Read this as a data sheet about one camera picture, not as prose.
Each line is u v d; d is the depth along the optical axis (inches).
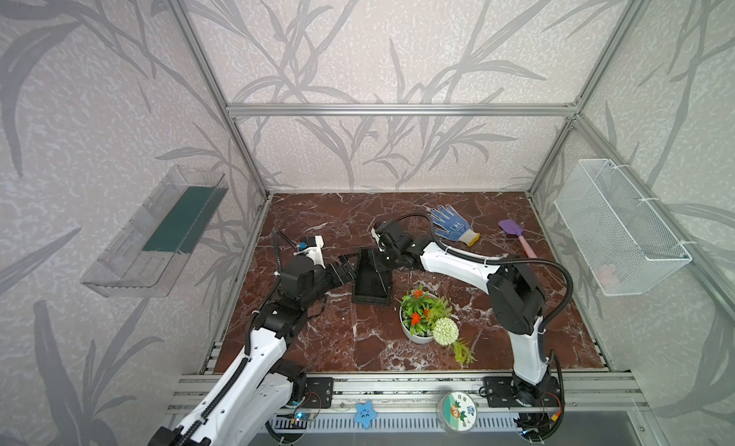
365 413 27.4
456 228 42.7
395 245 27.8
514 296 20.0
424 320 27.8
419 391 29.7
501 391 29.0
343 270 26.3
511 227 42.5
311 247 26.9
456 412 25.3
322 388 29.1
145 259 25.0
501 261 21.2
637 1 28.0
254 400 21.9
